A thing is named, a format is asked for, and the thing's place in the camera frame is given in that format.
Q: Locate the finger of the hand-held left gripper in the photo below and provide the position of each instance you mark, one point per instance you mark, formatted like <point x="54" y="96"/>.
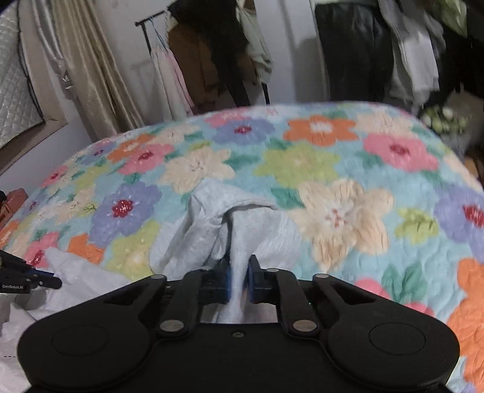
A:
<point x="15" y="261"/>
<point x="45" y="283"/>

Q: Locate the pale green hanging bag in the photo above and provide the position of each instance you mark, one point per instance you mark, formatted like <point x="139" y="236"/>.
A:
<point x="257" y="45"/>

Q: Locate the beige curtain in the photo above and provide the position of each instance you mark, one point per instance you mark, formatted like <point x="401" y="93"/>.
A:
<point x="87" y="60"/>

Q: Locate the black hanging pants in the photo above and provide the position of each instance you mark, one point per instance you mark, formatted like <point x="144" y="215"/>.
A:
<point x="351" y="56"/>

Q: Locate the light blue printed t-shirt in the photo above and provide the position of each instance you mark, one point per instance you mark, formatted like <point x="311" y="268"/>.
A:
<point x="242" y="242"/>

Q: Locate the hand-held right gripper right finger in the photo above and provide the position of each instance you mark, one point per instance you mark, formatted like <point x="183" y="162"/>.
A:
<point x="252" y="281"/>

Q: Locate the reddish brown cushion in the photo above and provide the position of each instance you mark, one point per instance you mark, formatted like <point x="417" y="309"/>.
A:
<point x="13" y="206"/>

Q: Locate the grey white hanging garment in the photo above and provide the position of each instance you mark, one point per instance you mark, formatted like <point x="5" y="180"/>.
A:
<point x="412" y="56"/>

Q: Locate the silver quilted panel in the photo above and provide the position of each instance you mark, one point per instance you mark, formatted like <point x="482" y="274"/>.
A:
<point x="15" y="83"/>

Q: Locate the white flower bouquet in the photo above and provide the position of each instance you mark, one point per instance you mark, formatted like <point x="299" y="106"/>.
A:
<point x="446" y="121"/>

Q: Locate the pale pink hanging dress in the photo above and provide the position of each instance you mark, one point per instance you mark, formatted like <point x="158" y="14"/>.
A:
<point x="170" y="83"/>

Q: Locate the brown hanging coat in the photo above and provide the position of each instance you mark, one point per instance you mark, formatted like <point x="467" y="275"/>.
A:
<point x="193" y="60"/>

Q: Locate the black clothes rack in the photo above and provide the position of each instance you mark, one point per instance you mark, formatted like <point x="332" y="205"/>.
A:
<point x="151" y="17"/>

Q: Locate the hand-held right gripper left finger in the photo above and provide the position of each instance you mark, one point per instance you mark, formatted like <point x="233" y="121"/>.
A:
<point x="226" y="281"/>

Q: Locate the green hanging garment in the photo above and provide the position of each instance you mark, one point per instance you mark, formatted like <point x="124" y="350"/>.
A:
<point x="455" y="15"/>

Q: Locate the floral fleece blanket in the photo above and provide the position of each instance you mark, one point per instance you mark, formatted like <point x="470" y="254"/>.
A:
<point x="325" y="158"/>

